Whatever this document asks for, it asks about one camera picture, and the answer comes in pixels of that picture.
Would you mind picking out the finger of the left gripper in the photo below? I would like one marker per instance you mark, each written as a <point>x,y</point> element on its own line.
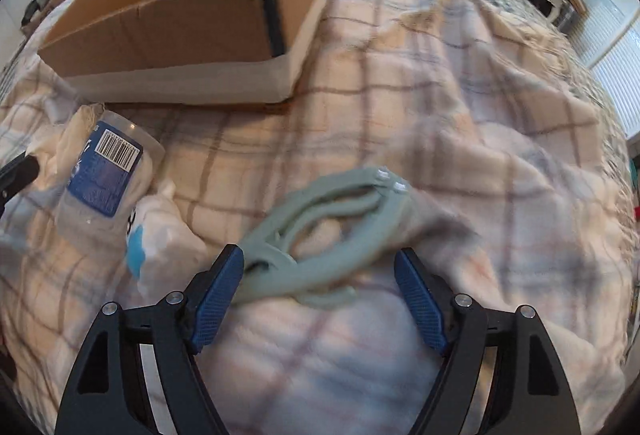
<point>15,176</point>

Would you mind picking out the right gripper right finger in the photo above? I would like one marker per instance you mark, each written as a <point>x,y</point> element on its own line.
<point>528,393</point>

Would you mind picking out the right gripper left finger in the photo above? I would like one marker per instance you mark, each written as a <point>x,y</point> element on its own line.
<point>126,351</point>

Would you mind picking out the clear dental floss jar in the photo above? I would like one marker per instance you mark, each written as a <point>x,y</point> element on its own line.
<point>112,172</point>

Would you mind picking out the white cloud star toy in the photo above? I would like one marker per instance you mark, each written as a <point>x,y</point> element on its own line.
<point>162,252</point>

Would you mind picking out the plaid blanket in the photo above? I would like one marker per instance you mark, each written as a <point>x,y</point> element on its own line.
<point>281,367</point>

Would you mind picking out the large open cardboard box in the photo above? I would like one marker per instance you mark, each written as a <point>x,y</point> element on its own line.
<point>182,51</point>

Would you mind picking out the checkered bed sheet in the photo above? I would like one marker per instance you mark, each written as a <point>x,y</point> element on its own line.
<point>480,105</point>

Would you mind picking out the white sliding wardrobe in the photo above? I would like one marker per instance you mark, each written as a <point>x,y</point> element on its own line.
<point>606,39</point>

